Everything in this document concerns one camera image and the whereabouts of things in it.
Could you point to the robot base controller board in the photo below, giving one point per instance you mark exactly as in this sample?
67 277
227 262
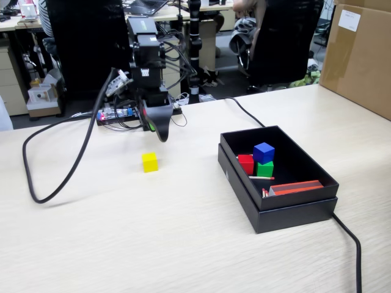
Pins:
116 113

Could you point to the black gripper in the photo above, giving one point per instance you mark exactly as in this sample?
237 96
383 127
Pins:
154 97

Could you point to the grey cloth bundle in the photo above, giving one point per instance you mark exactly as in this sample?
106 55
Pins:
242 27

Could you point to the clear plastic bag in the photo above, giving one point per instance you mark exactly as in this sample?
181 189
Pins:
206 97

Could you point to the small open cardboard carton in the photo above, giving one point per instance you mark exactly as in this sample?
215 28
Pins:
53 76

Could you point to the black vertical pole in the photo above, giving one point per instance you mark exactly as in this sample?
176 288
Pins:
194 45

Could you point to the black white patterned bag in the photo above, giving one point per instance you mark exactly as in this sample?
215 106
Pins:
212 77

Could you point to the green wooden cube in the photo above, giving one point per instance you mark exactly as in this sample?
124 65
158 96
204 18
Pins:
265 169

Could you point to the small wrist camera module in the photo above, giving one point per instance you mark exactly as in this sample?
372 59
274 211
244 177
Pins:
117 82

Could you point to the wide black office chair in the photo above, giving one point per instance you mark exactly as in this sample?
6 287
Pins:
88 45

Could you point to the blue wooden cube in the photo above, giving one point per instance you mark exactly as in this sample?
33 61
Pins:
263 152

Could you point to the beige drawer cabinet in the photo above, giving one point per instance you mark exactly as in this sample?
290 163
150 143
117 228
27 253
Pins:
10 85
169 76

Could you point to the black box lid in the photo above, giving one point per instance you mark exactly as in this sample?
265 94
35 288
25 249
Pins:
293 218

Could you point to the red matchbox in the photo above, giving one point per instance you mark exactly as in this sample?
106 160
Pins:
296 187

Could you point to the black laptop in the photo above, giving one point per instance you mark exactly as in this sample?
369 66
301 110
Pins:
146 6

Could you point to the large brown cardboard box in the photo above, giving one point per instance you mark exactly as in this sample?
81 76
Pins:
357 61

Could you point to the black cardboard box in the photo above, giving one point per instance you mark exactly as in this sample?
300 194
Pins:
290 161

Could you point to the red wooden cube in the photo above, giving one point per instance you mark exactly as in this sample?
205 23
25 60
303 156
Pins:
246 164

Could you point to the yellow wooden cube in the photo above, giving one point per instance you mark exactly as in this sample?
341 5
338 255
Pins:
150 163

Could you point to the small white box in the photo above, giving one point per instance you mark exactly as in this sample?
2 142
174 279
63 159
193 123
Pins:
39 95

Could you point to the white cloth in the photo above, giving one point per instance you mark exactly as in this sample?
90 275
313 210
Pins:
4 116

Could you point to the black office chair with base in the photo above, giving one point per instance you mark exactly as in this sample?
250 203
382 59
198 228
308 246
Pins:
284 45

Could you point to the person in striped shirt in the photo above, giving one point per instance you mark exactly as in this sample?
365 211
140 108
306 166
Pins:
44 18

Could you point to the green yellow packaging pile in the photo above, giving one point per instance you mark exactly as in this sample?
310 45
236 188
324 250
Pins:
305 81

